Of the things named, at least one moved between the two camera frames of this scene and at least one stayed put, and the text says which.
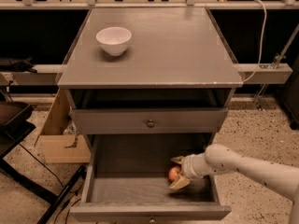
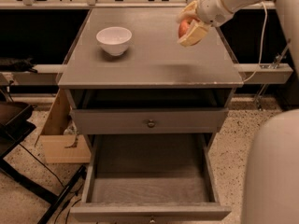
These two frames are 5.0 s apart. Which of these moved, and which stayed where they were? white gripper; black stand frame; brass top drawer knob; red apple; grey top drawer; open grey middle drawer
Moved: red apple; white gripper
Stayed: open grey middle drawer; brass top drawer knob; black stand frame; grey top drawer
